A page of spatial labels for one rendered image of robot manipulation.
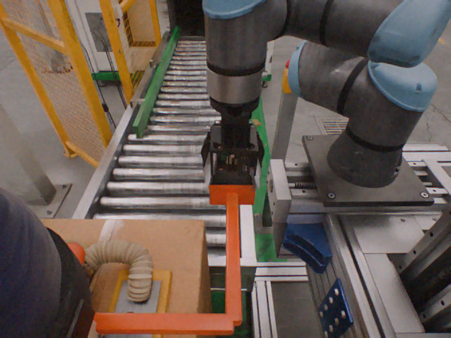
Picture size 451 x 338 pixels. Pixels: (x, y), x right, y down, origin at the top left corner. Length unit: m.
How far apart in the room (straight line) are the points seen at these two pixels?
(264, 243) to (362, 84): 1.30
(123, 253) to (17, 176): 1.58
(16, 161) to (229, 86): 1.71
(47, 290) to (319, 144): 0.62
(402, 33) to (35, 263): 0.38
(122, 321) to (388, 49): 0.44
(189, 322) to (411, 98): 0.48
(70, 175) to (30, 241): 2.11
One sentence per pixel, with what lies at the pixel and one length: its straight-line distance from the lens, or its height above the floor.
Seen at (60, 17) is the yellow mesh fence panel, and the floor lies 1.14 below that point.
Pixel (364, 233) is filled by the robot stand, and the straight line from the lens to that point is 0.69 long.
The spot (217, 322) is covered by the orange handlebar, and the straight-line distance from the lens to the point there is 0.40.
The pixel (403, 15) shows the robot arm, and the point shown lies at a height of 1.39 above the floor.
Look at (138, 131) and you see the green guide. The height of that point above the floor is 0.60.
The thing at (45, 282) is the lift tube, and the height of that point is 1.25.
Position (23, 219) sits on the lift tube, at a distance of 0.27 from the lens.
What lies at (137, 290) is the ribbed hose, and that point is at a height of 1.00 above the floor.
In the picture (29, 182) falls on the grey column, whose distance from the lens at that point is 2.07.
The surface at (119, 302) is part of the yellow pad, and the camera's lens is 0.56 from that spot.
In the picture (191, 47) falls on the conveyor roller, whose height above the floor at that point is 0.55.
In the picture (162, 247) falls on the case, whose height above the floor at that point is 0.95.
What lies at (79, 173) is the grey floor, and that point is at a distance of 2.35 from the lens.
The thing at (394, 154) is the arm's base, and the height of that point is 1.11.
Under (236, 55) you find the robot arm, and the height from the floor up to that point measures 1.34.
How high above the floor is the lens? 1.47
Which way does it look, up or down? 44 degrees down
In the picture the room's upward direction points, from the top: straight up
